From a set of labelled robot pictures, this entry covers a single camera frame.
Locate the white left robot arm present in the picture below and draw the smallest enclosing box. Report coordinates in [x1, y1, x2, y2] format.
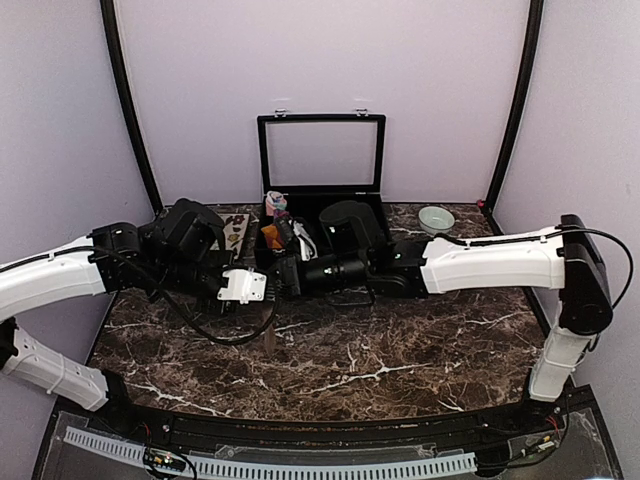
[1, 199, 269, 436]

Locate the black right corner post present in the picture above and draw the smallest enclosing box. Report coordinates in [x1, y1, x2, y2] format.
[484, 0, 544, 215]

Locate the green bowl at right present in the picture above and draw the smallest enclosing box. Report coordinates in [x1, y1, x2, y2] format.
[418, 206, 456, 236]

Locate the magenta striped sock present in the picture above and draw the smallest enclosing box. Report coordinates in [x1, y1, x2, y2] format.
[261, 224, 285, 250]

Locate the black corner post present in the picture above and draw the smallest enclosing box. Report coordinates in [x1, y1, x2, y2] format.
[99, 0, 164, 214]
[484, 0, 544, 215]

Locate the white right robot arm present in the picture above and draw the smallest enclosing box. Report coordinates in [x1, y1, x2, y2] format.
[273, 201, 614, 434]

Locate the pink white rolled sock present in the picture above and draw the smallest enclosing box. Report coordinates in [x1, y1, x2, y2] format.
[265, 190, 287, 217]

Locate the white perforated front rail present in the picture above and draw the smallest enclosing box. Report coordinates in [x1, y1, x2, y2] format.
[62, 427, 477, 479]

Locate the black left corner post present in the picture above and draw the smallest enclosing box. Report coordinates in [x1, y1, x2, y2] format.
[99, 0, 164, 214]

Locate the black compartment storage box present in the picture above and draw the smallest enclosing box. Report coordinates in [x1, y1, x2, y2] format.
[257, 113, 391, 256]

